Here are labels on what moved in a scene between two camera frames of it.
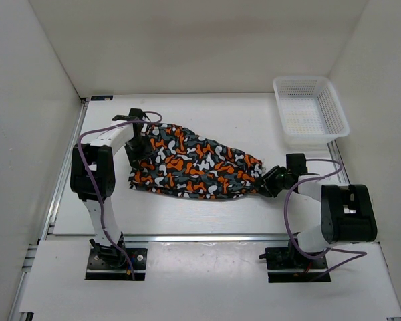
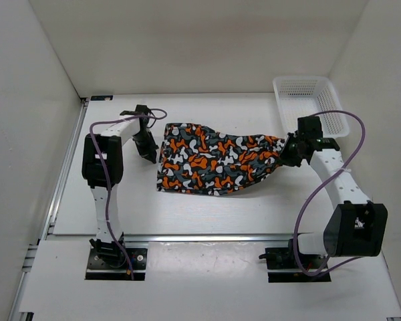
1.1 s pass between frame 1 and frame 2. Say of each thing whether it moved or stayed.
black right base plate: stayed
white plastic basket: stayed
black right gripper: moved
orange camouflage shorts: moved
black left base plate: stayed
